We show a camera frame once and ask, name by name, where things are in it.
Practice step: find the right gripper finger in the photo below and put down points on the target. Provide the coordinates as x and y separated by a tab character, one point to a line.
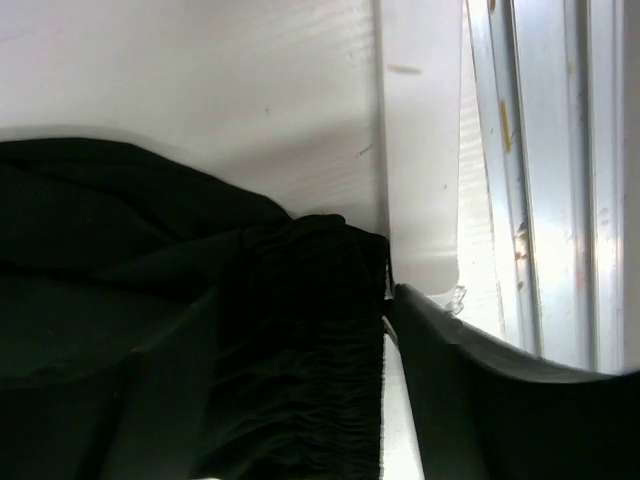
485	410

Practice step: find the black trousers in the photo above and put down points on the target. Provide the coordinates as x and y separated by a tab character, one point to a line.
159	323

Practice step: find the aluminium frame rail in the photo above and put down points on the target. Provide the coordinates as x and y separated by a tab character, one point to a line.
550	90

